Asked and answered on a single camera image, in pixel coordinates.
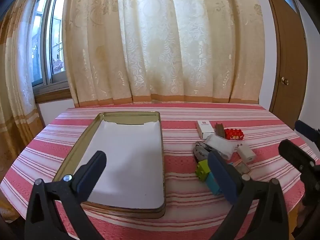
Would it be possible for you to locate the blue toy brick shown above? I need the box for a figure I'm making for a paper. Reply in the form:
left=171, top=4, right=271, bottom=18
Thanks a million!
left=205, top=172, right=222, bottom=196

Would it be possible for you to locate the green toy brick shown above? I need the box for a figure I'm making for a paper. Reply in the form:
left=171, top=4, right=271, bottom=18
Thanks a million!
left=195, top=159, right=210, bottom=182

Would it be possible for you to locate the red toy brick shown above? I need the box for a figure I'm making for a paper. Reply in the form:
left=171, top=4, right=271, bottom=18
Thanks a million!
left=225, top=128, right=244, bottom=140

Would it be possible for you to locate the clear plastic box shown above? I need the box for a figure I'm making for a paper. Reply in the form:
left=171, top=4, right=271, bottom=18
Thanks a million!
left=205, top=134, right=238, bottom=160

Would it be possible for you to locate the black patterned round object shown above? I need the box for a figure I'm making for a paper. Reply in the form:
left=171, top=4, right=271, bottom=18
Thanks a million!
left=193, top=141, right=213, bottom=163

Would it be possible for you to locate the white charger adapter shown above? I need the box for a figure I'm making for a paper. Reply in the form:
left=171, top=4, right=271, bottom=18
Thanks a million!
left=236, top=144, right=256, bottom=163

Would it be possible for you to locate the brass door knob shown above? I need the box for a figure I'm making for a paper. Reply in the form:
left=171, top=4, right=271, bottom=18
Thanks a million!
left=281, top=77, right=289, bottom=86

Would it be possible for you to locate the gold metal tray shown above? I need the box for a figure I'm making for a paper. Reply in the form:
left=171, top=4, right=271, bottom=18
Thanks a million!
left=53, top=111, right=166, bottom=219

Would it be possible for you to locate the red striped tablecloth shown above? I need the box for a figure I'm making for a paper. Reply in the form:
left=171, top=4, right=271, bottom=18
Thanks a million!
left=1, top=103, right=312, bottom=239

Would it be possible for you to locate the brown wooden door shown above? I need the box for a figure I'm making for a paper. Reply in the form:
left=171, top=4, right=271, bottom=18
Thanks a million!
left=268, top=0, right=308, bottom=129

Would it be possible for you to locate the brown wooden comb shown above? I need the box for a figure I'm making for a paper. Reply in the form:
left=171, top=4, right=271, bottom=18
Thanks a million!
left=215, top=123, right=225, bottom=138

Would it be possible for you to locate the white red small box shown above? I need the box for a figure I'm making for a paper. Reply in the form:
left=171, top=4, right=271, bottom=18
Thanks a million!
left=196, top=120, right=215, bottom=140

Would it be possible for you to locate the white paper tray liner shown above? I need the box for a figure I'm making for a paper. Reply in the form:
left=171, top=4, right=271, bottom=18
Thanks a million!
left=79, top=121, right=164, bottom=209

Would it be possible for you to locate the left side cream curtain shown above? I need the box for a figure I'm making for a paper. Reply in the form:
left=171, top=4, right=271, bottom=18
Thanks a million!
left=1, top=0, right=43, bottom=176

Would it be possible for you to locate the cream patterned curtain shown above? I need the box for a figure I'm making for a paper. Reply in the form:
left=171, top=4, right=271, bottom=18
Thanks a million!
left=62, top=0, right=265, bottom=107

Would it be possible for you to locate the window with metal frame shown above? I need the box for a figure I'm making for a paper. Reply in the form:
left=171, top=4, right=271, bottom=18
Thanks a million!
left=29, top=0, right=68, bottom=96

